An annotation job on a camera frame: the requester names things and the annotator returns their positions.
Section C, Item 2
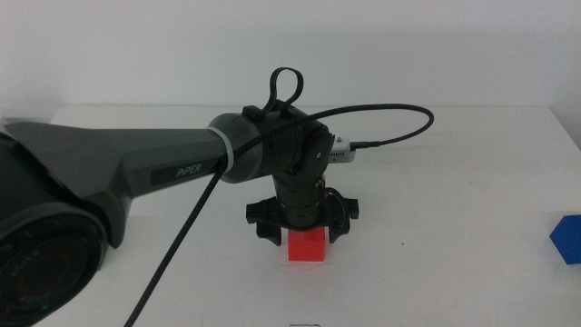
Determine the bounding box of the red cube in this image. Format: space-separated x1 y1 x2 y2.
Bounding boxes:
287 225 327 263

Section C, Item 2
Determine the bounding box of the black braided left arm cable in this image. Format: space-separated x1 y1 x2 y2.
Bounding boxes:
123 103 435 327

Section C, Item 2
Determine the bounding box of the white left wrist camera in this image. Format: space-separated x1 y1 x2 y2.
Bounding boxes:
327 138 357 164

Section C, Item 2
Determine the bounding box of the blue cube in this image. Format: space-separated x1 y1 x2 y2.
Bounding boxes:
548 214 581 265

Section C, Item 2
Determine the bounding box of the black left arm strap loop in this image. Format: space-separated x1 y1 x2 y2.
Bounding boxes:
241 66 305 122

